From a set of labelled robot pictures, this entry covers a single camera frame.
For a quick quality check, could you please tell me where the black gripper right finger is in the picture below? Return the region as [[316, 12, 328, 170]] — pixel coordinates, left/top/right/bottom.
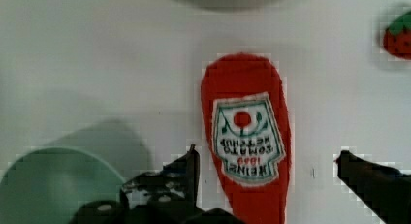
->
[[335, 150, 411, 224]]

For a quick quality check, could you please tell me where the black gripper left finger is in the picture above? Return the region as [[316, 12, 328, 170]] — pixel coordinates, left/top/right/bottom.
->
[[119, 144, 201, 218]]

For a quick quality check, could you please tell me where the red plush ketchup bottle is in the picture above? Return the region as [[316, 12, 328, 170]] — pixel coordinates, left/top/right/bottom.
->
[[201, 53, 291, 224]]

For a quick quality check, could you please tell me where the small plush strawberry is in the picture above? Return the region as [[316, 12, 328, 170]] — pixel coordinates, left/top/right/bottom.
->
[[383, 12, 411, 60]]

